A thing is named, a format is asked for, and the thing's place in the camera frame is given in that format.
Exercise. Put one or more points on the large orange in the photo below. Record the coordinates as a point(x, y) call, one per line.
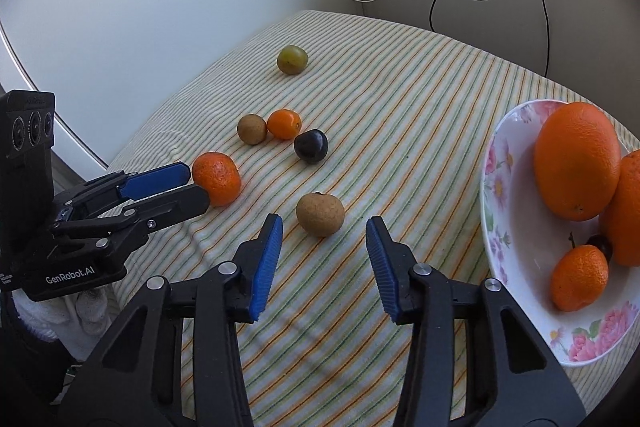
point(627, 217)
point(575, 159)

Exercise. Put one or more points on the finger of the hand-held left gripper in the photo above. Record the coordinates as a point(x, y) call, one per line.
point(172, 207)
point(155, 179)

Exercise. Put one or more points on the small kumquat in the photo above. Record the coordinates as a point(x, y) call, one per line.
point(284, 124)

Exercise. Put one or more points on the large white panel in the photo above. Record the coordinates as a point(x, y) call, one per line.
point(150, 7)

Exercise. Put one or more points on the green plum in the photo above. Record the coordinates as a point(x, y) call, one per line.
point(292, 60)

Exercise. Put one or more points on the person's left hand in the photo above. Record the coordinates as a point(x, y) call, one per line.
point(75, 317)

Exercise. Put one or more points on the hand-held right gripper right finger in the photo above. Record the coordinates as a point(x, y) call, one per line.
point(382, 267)

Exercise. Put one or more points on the mandarin with stem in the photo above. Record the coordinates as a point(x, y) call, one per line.
point(580, 279)

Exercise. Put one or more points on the striped tablecloth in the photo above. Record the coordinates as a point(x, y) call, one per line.
point(400, 107)

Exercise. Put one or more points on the round brown fruit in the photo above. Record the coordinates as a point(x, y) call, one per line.
point(320, 214)
point(251, 129)

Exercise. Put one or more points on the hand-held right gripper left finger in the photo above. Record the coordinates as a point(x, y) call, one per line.
point(267, 262)

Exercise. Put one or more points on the white floral bowl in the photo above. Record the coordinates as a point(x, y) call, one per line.
point(520, 257)

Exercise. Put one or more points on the dark purple plum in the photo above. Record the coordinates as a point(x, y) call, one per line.
point(311, 147)

